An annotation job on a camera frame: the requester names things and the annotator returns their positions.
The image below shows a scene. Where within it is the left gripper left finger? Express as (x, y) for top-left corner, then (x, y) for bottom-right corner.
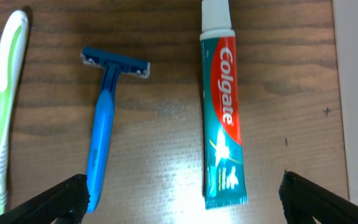
(0, 174), (90, 224)

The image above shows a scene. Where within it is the green white toothbrush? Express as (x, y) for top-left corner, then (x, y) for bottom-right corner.
(0, 10), (29, 215)

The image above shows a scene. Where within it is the Colgate toothpaste tube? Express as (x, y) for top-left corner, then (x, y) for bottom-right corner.
(200, 0), (247, 210)

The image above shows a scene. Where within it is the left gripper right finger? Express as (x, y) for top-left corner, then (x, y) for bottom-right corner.
(279, 170), (358, 224)

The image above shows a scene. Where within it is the blue disposable razor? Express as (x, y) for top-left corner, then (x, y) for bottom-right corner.
(81, 47), (150, 213)

